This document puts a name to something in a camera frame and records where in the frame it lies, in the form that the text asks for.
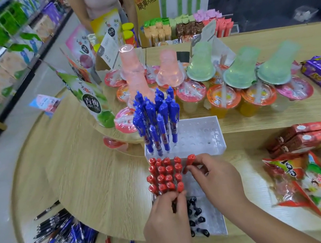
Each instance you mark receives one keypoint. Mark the person's right hand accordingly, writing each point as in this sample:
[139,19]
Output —
[223,185]

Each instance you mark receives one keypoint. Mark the person's left hand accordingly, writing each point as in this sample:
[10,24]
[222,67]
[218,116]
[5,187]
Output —
[166,229]

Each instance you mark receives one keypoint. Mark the cluster of black pens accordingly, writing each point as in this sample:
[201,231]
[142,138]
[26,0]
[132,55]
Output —
[196,219]

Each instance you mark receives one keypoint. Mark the cluster of red pens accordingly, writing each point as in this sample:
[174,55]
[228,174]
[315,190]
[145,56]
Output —
[165,175]

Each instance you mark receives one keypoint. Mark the clear tiered pen holder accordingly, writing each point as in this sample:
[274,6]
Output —
[198,134]

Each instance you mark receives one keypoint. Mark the cluster of blue pens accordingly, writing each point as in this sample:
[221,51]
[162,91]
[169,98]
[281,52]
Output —
[154,117]

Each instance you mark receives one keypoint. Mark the pile of blue black pens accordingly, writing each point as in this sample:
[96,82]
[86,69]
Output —
[61,241]

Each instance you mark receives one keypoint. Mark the person's right forearm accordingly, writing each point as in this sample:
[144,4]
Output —
[271,229]

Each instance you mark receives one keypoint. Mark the jelly cup display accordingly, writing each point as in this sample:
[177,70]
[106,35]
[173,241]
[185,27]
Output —
[223,100]

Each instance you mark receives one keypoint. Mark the stack of red snack packets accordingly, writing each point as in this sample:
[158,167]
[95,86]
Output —
[300,139]

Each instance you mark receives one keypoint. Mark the red lid pink jelly cup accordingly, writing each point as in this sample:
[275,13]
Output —
[114,143]

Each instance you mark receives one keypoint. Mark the wooden round tier stand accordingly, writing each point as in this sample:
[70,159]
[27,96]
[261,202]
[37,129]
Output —
[108,133]

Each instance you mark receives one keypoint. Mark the clear cup with red lid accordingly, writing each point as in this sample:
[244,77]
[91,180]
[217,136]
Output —
[125,122]

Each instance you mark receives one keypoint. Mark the green jelly cup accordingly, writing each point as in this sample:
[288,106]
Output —
[200,65]
[241,71]
[277,66]

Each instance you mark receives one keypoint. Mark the black flat device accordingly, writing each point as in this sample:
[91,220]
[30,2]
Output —
[183,56]

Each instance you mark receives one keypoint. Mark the green jelly pouch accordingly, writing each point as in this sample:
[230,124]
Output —
[92,102]

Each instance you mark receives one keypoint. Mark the row of white candy packets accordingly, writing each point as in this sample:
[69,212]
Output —
[179,40]

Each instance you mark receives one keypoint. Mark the white card sign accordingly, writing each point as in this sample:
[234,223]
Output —
[109,51]
[206,31]

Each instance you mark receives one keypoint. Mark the row of red candy sticks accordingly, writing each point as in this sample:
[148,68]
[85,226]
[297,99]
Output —
[221,28]

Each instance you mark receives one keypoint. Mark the pile of brown candies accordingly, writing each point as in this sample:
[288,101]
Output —
[189,29]

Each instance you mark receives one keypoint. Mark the row of tan candy sticks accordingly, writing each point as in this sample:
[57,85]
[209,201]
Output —
[156,35]

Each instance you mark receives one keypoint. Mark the pile of pink candies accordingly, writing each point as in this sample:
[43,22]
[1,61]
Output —
[208,14]

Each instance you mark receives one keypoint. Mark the yellow lid orange can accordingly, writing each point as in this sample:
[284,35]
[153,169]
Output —
[127,26]
[130,39]

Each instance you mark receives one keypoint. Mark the pile of green candies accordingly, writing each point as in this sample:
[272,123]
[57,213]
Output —
[164,21]

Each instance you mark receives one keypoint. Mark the red jelly pouch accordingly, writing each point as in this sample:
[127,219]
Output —
[78,69]

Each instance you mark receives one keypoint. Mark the small clear plastic cup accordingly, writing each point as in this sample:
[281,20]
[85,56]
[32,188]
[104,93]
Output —
[305,13]

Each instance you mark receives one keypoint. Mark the yellow banner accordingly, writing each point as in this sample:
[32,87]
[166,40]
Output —
[147,8]

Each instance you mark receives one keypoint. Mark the orange white snack carton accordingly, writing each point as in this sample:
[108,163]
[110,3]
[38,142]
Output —
[92,39]

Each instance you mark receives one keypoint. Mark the yellow white jelly pouch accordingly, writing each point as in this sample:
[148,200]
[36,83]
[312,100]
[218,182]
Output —
[105,26]

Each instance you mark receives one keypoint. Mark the pink white jelly pouch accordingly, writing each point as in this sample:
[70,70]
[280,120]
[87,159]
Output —
[80,48]

